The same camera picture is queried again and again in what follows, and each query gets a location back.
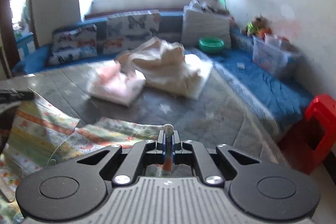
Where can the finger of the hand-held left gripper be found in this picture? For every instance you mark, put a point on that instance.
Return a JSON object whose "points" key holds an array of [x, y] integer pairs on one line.
{"points": [[15, 96]]}

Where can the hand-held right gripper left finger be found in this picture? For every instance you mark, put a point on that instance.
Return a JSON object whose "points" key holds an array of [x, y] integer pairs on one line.
{"points": [[163, 146]]}

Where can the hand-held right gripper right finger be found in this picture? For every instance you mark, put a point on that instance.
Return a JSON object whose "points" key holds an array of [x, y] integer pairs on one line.
{"points": [[174, 146]]}

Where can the pastel printed garment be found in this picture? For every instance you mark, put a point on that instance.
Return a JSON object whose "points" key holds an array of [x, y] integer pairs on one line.
{"points": [[39, 134]]}

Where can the pink folded clothes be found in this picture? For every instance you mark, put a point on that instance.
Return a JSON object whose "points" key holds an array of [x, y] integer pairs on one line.
{"points": [[115, 85]]}

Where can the cream clothes pile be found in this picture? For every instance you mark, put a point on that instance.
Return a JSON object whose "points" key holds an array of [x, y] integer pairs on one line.
{"points": [[162, 66]]}

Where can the grey quilted star mat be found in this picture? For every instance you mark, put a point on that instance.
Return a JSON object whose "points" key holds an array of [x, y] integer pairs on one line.
{"points": [[183, 113]]}

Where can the blue cabinet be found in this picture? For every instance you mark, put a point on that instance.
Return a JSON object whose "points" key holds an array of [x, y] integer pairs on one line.
{"points": [[25, 45]]}

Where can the small butterfly print cushion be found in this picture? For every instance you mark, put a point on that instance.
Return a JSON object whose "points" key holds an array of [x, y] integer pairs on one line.
{"points": [[73, 43]]}

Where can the white folded cloth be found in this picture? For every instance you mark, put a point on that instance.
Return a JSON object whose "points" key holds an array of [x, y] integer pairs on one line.
{"points": [[200, 69]]}

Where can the blue padded bench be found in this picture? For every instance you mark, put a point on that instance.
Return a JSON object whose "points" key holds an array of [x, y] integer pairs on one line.
{"points": [[262, 87]]}

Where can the green plastic basin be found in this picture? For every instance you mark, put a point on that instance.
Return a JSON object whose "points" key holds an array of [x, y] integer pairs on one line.
{"points": [[211, 45]]}

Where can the large butterfly print cushion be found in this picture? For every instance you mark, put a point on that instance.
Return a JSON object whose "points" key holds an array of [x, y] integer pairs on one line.
{"points": [[131, 32]]}

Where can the white cushion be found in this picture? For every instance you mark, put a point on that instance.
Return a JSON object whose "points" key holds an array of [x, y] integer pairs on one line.
{"points": [[204, 27]]}

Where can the clear plastic storage box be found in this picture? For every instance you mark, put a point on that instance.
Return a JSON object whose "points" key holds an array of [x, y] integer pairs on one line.
{"points": [[273, 58]]}

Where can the red plastic stool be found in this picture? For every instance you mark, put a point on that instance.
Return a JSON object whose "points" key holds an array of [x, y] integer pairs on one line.
{"points": [[315, 121]]}

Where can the white plush toy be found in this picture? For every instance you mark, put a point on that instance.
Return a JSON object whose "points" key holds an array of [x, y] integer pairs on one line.
{"points": [[202, 5]]}

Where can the brown teddy bear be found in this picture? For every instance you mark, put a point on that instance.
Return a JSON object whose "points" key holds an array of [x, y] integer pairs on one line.
{"points": [[256, 26]]}

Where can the orange plush toy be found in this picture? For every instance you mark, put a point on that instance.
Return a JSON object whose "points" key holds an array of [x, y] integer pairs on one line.
{"points": [[265, 32]]}

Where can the brown door frame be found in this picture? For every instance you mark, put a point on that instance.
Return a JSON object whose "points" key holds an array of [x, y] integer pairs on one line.
{"points": [[5, 29]]}

